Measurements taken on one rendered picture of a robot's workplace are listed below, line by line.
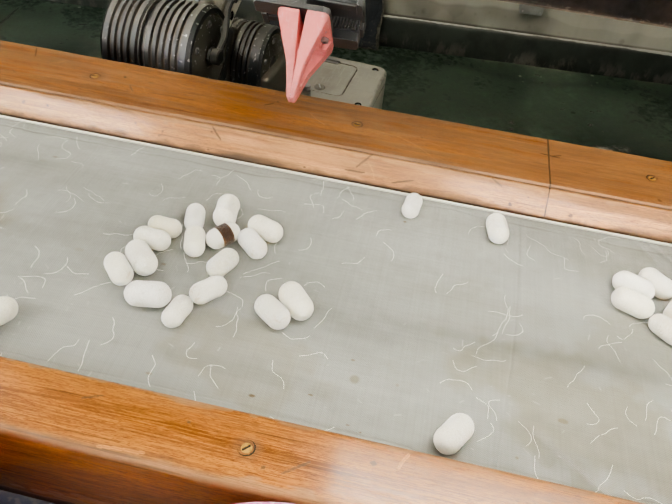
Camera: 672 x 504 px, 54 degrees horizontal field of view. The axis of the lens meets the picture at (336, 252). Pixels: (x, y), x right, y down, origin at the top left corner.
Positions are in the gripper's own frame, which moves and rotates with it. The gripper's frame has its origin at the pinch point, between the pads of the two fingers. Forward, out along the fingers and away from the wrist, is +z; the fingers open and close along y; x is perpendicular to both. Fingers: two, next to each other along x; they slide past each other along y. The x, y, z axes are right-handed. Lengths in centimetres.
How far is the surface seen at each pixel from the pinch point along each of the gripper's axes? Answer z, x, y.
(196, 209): 12.7, -0.4, -6.2
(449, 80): -78, 171, 19
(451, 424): 25.7, -10.9, 18.5
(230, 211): 12.3, -0.2, -3.1
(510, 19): -106, 173, 36
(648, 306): 13.5, -0.8, 34.2
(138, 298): 21.7, -7.3, -6.8
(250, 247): 15.4, -2.2, -0.1
